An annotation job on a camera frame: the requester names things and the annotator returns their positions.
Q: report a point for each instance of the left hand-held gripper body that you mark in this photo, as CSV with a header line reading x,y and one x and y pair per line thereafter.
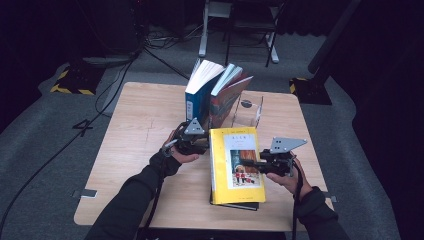
x,y
186,141

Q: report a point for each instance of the black slanted pole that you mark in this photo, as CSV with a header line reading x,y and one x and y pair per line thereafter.
x,y
330,40

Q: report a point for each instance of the yellow book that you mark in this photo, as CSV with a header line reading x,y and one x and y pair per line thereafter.
x,y
220,173

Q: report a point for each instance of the blue book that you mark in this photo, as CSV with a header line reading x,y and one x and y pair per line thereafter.
x,y
196,100

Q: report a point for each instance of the grey flat stand base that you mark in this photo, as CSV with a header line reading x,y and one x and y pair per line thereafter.
x,y
106,60

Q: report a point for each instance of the grey tape strip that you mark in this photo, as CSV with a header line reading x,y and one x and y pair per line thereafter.
x,y
330,197
87,193

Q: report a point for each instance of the white desk frame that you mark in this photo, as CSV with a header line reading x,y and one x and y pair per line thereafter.
x,y
202,33

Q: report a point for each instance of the red illustrated book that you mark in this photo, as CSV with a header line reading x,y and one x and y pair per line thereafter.
x,y
226,103

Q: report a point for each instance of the clear acrylic book rack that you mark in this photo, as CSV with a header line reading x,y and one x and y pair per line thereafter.
x,y
248,116

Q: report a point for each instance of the person's left hand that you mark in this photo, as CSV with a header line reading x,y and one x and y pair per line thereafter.
x,y
178,156

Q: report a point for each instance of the black base with yellow stripes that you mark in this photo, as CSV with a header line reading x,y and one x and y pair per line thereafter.
x,y
313,91
76,80

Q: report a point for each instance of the black chair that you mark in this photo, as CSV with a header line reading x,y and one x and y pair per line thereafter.
x,y
253,25

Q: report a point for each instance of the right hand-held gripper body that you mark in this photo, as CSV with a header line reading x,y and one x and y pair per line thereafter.
x,y
280,163

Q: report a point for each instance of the person's right hand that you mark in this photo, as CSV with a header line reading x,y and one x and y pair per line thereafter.
x,y
293,185

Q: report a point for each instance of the round black sticker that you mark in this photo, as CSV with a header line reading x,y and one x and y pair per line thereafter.
x,y
246,103

